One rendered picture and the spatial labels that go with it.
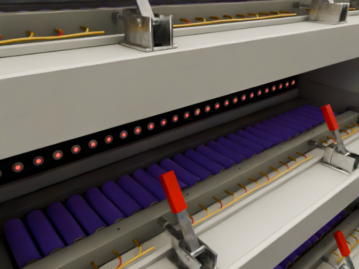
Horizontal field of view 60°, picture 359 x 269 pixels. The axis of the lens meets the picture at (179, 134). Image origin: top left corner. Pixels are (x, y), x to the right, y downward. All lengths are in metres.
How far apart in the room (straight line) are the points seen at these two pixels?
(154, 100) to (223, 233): 0.16
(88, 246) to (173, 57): 0.17
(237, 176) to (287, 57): 0.14
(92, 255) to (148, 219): 0.06
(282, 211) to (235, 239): 0.07
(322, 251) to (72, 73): 0.48
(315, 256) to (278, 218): 0.21
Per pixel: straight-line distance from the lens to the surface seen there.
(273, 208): 0.37
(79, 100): 0.20
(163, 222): 0.31
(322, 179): 0.44
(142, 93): 0.22
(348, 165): 0.46
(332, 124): 0.46
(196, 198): 0.33
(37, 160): 0.36
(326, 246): 0.58
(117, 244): 0.30
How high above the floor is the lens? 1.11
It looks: 12 degrees down
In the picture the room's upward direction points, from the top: 11 degrees counter-clockwise
